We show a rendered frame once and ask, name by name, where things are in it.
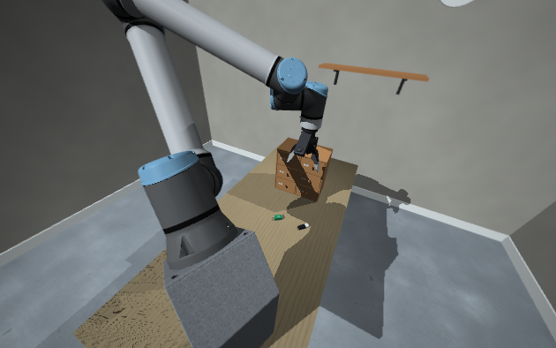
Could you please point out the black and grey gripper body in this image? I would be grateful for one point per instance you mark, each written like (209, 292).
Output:
(311, 145)

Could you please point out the brown wooden chest of drawers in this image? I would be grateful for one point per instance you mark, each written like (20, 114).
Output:
(324, 156)

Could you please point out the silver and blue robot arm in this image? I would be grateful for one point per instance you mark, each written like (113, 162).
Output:
(179, 190)

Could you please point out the brown wooden drawer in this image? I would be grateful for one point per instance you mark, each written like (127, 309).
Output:
(282, 172)
(309, 179)
(289, 185)
(283, 158)
(307, 192)
(307, 165)

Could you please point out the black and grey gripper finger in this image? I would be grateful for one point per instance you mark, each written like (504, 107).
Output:
(315, 158)
(291, 154)

